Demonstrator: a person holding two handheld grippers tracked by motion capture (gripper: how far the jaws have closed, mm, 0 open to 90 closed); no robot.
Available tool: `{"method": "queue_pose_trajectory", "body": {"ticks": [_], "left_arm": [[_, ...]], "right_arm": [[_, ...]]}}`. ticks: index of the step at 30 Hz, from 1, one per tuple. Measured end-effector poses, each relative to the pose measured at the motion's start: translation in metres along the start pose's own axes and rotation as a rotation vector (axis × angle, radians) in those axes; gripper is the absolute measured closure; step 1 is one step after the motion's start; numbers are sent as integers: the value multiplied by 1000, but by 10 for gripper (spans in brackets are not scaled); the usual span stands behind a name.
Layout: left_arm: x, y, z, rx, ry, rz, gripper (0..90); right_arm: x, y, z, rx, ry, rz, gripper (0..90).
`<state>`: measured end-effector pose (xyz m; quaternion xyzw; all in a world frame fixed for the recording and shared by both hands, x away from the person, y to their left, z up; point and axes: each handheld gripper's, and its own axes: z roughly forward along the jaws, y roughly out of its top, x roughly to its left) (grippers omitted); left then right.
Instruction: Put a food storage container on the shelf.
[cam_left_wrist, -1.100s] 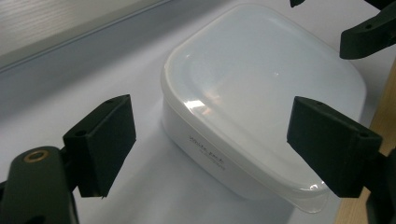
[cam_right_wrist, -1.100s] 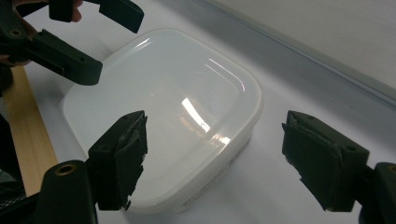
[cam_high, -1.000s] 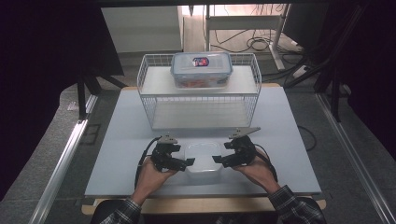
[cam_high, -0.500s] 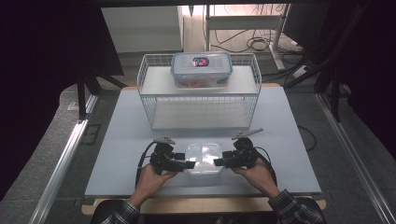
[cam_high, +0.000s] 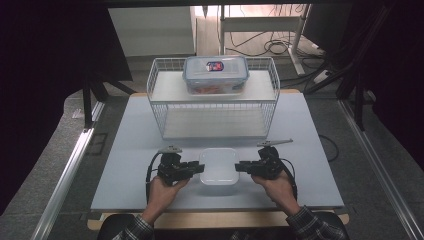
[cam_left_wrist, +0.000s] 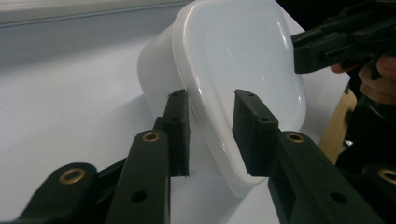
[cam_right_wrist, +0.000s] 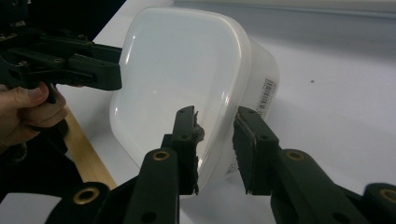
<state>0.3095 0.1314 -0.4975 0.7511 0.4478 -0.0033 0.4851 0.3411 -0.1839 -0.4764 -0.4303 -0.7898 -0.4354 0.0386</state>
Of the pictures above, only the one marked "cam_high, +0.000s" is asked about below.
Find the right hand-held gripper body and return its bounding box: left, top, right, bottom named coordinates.
left=251, top=138, right=295, bottom=180

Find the person's dark lap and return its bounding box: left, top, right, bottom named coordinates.
left=95, top=211, right=351, bottom=240

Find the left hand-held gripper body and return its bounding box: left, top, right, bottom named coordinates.
left=155, top=145, right=188, bottom=187

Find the clear lidded food container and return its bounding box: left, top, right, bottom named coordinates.
left=182, top=55, right=250, bottom=96

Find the person's right hand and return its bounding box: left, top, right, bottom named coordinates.
left=250, top=170, right=302, bottom=216

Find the white cabinet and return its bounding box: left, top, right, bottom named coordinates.
left=107, top=6, right=197, bottom=58

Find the white wire rack with shelves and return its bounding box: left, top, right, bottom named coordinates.
left=146, top=56, right=281, bottom=141

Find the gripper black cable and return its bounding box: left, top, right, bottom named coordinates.
left=279, top=157, right=299, bottom=202
left=145, top=151, right=165, bottom=205

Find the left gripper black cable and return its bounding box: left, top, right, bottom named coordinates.
left=145, top=151, right=165, bottom=205

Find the black metal stand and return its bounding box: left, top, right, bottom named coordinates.
left=334, top=71, right=368, bottom=132
left=81, top=71, right=138, bottom=130

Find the white metal desk frame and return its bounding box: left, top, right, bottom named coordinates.
left=218, top=4, right=313, bottom=76

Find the thin black floor cable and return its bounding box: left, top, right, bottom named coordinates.
left=318, top=133, right=340, bottom=164

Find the person's left hand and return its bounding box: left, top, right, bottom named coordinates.
left=142, top=175, right=192, bottom=224

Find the dark floor grate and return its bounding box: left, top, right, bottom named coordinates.
left=85, top=132, right=109, bottom=156

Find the dark curtain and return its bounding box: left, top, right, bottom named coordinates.
left=0, top=3, right=134, bottom=214
left=328, top=3, right=424, bottom=161

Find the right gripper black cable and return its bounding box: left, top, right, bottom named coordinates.
left=279, top=157, right=299, bottom=202

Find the white power strip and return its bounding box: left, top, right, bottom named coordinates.
left=312, top=69, right=332, bottom=85

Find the bundle of black floor cables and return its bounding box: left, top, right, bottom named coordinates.
left=226, top=31, right=329, bottom=89

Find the aluminium floor rail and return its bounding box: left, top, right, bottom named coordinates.
left=337, top=99, right=424, bottom=240
left=30, top=101, right=106, bottom=240

